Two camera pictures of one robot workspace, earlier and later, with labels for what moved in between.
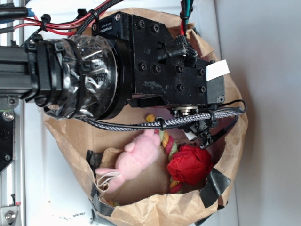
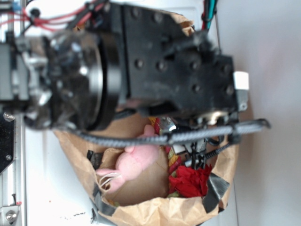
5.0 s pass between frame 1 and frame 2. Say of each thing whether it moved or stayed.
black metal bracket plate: stayed
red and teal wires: moved
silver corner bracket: stayed
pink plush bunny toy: stayed
